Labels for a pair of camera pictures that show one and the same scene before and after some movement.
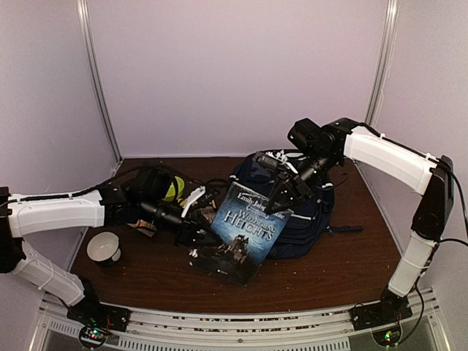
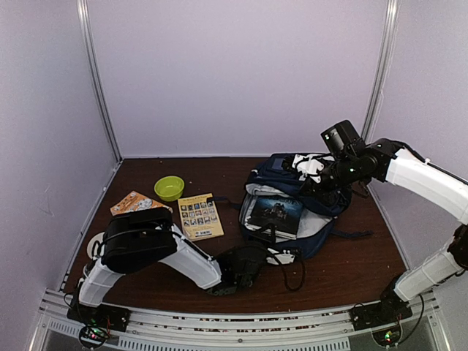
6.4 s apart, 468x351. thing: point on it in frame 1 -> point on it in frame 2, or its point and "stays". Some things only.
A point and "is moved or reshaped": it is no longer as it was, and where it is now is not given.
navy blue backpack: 310,227 is moved or reshaped
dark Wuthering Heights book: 243,235 is moved or reshaped
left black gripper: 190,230 -> 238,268
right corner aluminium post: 384,62 stays
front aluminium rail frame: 325,329 stays
